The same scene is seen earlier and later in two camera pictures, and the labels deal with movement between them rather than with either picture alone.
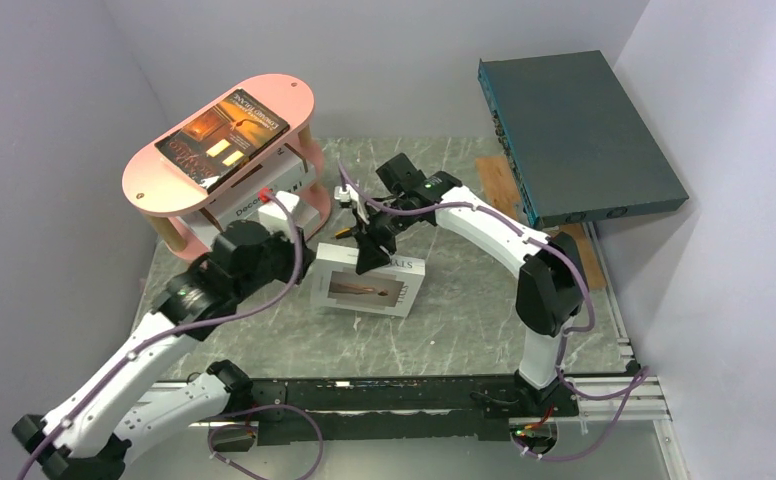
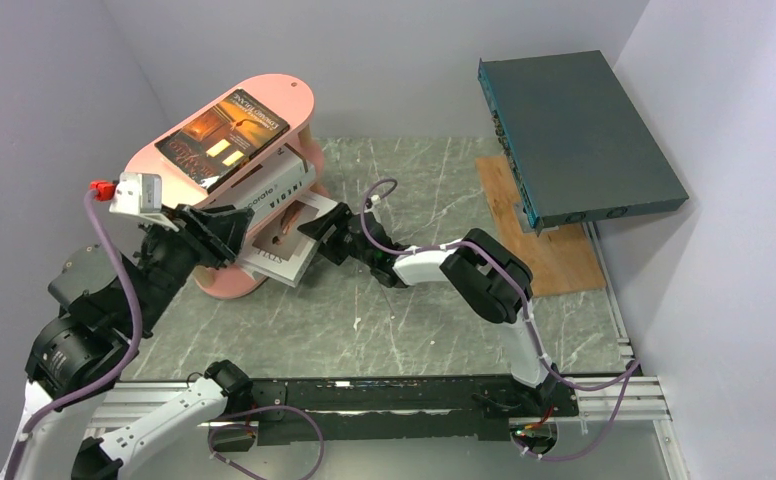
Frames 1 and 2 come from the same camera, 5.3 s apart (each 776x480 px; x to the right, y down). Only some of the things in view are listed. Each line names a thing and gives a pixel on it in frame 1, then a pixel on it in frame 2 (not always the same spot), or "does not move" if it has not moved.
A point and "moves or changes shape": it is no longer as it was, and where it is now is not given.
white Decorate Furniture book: [288, 174] does not move
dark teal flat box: [577, 147] does not move
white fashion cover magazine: [389, 289] moves or changes shape
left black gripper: [290, 251] -> [221, 233]
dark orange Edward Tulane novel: [218, 143] does not move
